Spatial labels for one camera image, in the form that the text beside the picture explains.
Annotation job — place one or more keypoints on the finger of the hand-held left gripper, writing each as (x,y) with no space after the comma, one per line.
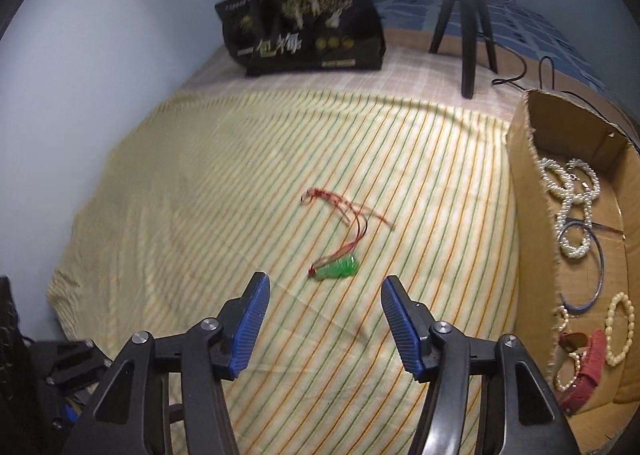
(70,365)

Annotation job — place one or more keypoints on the cardboard box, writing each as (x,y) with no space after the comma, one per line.
(530,195)

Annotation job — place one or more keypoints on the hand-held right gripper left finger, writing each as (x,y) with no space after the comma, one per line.
(250,330)

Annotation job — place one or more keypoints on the black printed box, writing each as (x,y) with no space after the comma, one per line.
(305,30)

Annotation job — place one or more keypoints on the yellow striped sheet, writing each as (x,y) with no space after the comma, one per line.
(250,175)

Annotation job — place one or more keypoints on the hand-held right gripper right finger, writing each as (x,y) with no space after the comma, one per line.
(400,330)

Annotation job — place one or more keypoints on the checked beige blanket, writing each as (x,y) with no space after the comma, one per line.
(400,75)

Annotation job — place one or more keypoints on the thin black bangle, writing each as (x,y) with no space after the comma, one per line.
(601,265)

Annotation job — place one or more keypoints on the blue patterned bed sheet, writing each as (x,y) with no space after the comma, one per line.
(530,30)

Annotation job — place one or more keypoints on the black tripod stand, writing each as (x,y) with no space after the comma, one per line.
(467,20)

